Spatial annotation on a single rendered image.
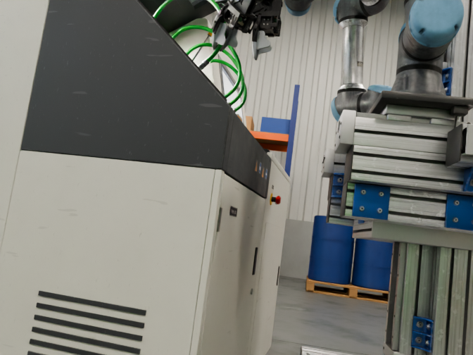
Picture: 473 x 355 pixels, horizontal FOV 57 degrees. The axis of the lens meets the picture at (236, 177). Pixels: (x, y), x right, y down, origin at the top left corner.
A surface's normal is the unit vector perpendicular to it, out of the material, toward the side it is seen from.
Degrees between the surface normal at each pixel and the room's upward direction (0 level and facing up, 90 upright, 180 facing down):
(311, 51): 90
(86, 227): 90
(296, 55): 90
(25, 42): 90
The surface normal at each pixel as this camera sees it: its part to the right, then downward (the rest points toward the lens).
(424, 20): -0.18, -0.02
